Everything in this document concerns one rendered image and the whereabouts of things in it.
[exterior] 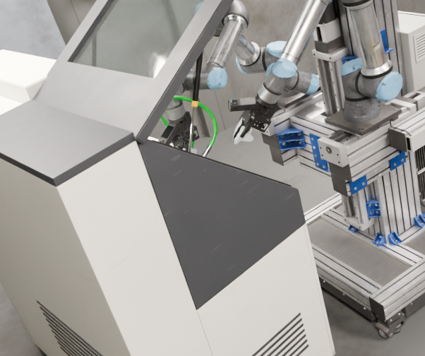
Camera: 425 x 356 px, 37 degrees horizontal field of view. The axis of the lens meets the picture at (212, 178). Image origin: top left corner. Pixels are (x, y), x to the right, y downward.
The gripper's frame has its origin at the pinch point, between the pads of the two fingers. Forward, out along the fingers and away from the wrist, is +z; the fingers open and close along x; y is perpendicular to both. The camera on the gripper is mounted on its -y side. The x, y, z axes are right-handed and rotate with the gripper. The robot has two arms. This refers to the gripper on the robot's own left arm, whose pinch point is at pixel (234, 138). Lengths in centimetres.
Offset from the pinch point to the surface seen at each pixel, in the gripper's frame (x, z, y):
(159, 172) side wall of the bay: -34.1, -0.6, -32.1
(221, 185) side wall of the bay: -25.1, 3.6, -7.0
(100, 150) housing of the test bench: -40, -6, -53
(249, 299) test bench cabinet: -37, 41, 23
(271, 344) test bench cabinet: -40, 60, 42
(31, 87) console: 23, 22, -71
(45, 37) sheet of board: 201, 97, -59
